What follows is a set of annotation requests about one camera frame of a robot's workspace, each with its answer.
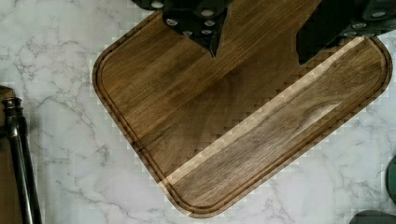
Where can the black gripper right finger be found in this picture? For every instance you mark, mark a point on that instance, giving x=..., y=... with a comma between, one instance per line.
x=334, y=20

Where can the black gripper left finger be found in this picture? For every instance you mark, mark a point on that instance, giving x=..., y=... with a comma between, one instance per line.
x=200, y=20

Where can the wooden cutting board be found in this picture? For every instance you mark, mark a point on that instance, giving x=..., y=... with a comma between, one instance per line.
x=212, y=128

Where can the green enamel mug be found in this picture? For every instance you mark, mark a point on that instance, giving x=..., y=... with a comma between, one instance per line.
x=391, y=179

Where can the black toaster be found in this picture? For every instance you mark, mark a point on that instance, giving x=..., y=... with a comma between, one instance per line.
x=373, y=217

